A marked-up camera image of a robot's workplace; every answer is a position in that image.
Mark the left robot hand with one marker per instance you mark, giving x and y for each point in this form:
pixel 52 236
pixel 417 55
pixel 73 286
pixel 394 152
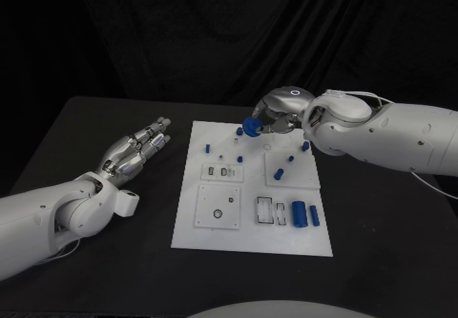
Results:
pixel 133 154

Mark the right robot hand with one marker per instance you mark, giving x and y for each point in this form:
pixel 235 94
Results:
pixel 286 99

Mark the blue gear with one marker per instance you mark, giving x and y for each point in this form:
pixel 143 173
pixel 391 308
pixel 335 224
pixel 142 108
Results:
pixel 251 129

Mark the thick blue cylinder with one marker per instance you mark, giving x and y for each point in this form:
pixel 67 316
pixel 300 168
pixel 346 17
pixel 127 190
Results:
pixel 300 214

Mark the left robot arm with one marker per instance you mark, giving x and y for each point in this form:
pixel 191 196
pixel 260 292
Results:
pixel 29 218

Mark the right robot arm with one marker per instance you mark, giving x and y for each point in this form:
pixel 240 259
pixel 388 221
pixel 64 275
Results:
pixel 394 134

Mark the white task board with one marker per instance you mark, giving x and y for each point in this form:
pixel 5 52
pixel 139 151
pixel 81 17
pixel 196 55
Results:
pixel 251 238

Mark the short blue cylinder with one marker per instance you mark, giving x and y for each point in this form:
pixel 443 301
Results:
pixel 278 174

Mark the long thin blue cylinder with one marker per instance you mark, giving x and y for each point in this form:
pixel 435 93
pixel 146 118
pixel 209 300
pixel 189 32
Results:
pixel 314 215

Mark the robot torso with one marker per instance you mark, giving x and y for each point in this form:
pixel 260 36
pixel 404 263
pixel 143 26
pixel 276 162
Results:
pixel 283 310

